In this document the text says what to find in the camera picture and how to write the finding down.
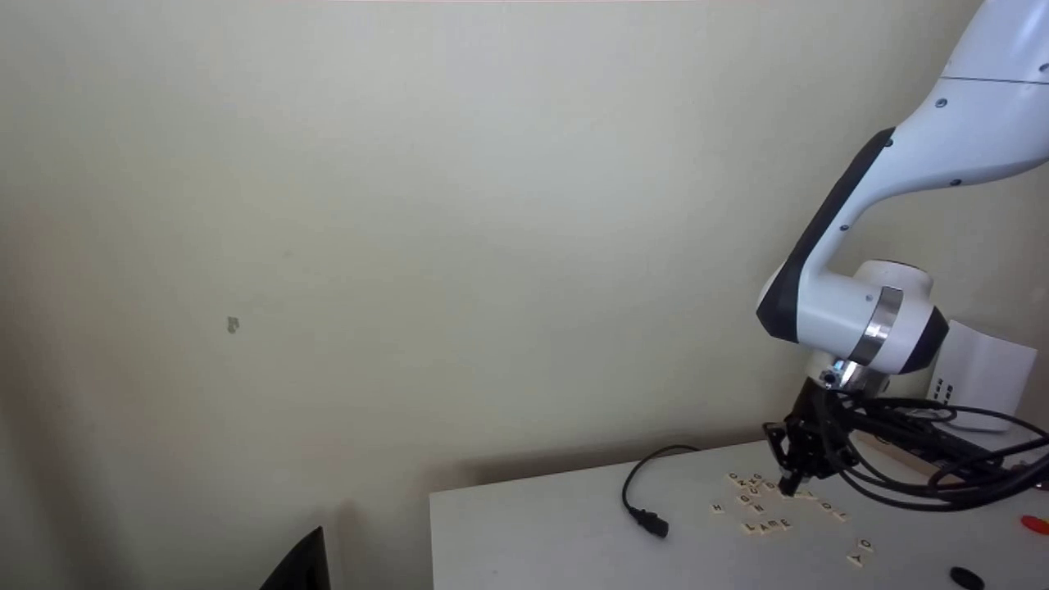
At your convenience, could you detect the black power cable with plug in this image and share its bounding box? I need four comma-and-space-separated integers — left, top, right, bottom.
620, 441, 702, 540

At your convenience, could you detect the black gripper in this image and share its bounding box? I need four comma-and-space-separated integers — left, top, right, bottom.
778, 377, 865, 498

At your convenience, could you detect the white box speaker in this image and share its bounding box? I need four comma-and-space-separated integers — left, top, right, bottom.
925, 323, 1038, 434

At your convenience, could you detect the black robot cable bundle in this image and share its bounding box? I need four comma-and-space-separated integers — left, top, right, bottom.
762, 392, 1049, 516

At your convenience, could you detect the black power strip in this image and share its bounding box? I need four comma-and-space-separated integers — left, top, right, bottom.
875, 404, 1009, 492

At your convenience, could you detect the black chair back corner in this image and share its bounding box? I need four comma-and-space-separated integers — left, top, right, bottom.
260, 524, 334, 590

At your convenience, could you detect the flat game board box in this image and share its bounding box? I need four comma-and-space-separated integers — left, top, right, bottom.
855, 421, 1026, 510

